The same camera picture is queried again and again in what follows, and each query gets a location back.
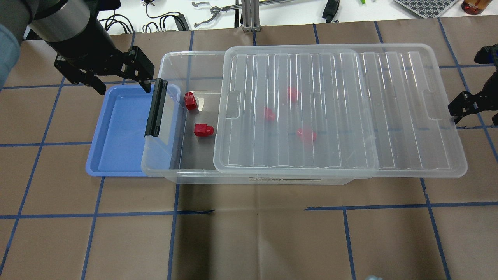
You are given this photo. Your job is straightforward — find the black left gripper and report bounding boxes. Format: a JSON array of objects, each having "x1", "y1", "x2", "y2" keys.
[{"x1": 54, "y1": 46, "x2": 155, "y2": 96}]

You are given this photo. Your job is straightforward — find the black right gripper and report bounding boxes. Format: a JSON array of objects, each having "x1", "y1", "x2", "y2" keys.
[{"x1": 448, "y1": 44, "x2": 498, "y2": 125}]

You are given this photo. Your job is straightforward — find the red block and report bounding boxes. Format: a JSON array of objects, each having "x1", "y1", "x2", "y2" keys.
[
  {"x1": 184, "y1": 91, "x2": 198, "y2": 110},
  {"x1": 288, "y1": 87, "x2": 300, "y2": 103},
  {"x1": 296, "y1": 128, "x2": 317, "y2": 145},
  {"x1": 264, "y1": 107, "x2": 276, "y2": 122},
  {"x1": 194, "y1": 123, "x2": 214, "y2": 137}
]

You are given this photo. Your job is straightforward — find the clear plastic box lid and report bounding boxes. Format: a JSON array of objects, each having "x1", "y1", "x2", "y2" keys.
[{"x1": 213, "y1": 43, "x2": 468, "y2": 179}]

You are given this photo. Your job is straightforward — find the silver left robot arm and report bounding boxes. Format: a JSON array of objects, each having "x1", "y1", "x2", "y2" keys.
[{"x1": 0, "y1": 0, "x2": 154, "y2": 95}]

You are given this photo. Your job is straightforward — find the clear plastic storage box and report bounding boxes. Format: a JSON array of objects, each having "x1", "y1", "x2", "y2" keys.
[{"x1": 141, "y1": 50, "x2": 351, "y2": 186}]

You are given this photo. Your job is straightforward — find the blue plastic tray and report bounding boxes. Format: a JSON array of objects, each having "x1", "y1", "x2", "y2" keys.
[{"x1": 86, "y1": 84, "x2": 164, "y2": 178}]

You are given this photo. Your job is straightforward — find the black power adapter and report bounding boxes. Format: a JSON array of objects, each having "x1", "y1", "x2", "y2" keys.
[{"x1": 173, "y1": 14, "x2": 190, "y2": 31}]

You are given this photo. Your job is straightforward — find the white tile keyboard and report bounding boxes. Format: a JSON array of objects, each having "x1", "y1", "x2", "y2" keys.
[{"x1": 394, "y1": 0, "x2": 457, "y2": 18}]

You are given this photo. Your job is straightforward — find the silver hook clamp rod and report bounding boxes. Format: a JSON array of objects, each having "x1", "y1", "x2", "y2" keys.
[{"x1": 191, "y1": 0, "x2": 289, "y2": 28}]

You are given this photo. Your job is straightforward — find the black box latch handle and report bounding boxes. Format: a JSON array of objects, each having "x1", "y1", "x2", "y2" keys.
[{"x1": 145, "y1": 78, "x2": 168, "y2": 137}]

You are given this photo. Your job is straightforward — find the aluminium frame post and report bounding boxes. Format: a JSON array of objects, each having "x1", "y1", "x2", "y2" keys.
[{"x1": 241, "y1": 0, "x2": 261, "y2": 32}]

